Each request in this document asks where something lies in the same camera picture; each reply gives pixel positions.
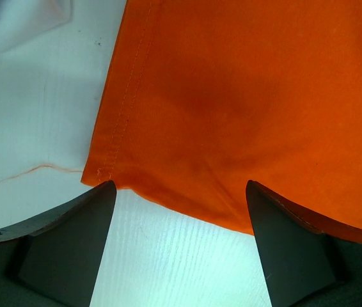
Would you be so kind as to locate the orange t shirt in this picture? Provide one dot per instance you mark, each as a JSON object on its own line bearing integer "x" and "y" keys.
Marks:
{"x": 202, "y": 97}

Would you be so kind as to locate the folded white t shirt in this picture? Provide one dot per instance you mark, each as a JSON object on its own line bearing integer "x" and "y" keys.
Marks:
{"x": 23, "y": 20}

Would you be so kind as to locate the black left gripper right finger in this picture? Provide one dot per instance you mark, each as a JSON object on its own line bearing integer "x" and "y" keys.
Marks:
{"x": 308, "y": 259}

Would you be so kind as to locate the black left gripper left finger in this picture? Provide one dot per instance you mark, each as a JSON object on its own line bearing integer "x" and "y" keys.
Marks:
{"x": 53, "y": 258}

